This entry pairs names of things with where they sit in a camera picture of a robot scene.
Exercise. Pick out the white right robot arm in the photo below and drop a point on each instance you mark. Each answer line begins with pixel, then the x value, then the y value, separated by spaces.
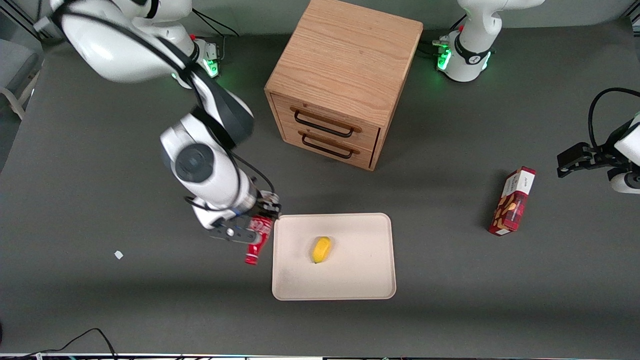
pixel 205 165

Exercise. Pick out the red snack box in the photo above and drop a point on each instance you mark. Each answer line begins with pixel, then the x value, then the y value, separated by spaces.
pixel 512 202

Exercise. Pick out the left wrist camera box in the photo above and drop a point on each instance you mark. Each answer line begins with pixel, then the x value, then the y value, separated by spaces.
pixel 625 181

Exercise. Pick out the beige plastic tray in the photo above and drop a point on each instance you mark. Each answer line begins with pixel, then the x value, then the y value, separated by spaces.
pixel 350 270

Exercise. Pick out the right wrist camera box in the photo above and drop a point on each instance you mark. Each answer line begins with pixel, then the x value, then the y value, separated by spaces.
pixel 207 217

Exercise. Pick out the red coke bottle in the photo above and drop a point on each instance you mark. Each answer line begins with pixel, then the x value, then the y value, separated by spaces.
pixel 255 252

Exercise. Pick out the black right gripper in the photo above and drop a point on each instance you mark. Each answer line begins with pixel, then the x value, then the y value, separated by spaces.
pixel 262 207

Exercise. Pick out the wooden drawer cabinet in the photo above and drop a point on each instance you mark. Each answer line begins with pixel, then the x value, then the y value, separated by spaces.
pixel 345 65

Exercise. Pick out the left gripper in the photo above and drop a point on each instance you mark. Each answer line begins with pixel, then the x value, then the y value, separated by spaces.
pixel 601 154

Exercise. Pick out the grey chair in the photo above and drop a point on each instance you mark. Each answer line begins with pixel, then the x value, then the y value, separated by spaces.
pixel 17 65

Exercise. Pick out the yellow lemon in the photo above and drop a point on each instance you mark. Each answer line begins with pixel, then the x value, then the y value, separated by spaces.
pixel 321 249

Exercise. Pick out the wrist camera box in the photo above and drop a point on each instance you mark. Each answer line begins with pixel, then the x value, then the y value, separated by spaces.
pixel 207 217
pixel 625 181

